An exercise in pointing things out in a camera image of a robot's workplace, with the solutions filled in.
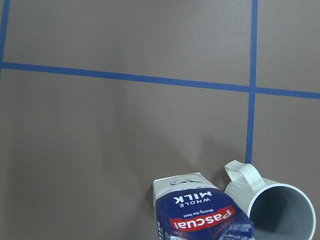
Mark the blue white milk carton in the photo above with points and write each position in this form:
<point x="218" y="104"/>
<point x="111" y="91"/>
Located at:
<point x="189" y="207"/>

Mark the white mug grey inside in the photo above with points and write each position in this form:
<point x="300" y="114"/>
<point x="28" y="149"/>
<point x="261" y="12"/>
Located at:
<point x="278" y="211"/>

